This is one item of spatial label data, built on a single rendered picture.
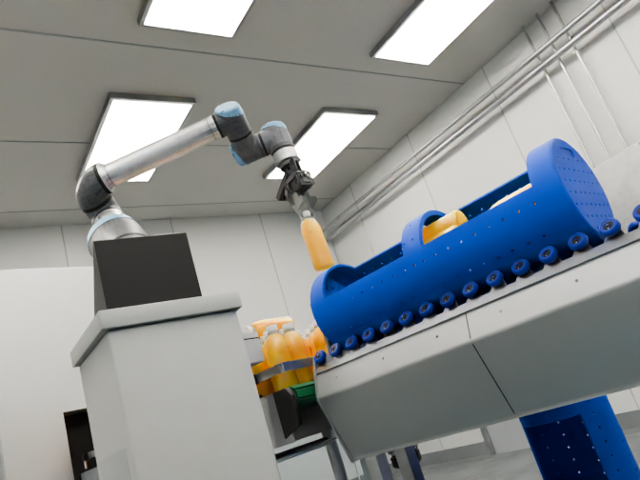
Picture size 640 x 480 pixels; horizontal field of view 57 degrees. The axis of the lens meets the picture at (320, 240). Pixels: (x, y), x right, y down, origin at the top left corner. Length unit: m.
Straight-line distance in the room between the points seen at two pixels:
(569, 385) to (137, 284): 1.03
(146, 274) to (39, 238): 4.98
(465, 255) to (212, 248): 5.44
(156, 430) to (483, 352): 0.80
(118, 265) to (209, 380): 0.34
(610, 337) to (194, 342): 0.91
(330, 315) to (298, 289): 5.28
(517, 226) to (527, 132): 4.13
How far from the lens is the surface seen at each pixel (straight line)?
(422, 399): 1.70
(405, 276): 1.64
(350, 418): 1.88
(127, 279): 1.40
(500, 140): 5.74
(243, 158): 2.16
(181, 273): 1.43
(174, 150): 2.12
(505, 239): 1.49
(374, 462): 1.88
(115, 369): 1.26
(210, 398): 1.30
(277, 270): 7.06
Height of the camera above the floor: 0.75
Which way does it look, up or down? 17 degrees up
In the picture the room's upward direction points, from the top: 18 degrees counter-clockwise
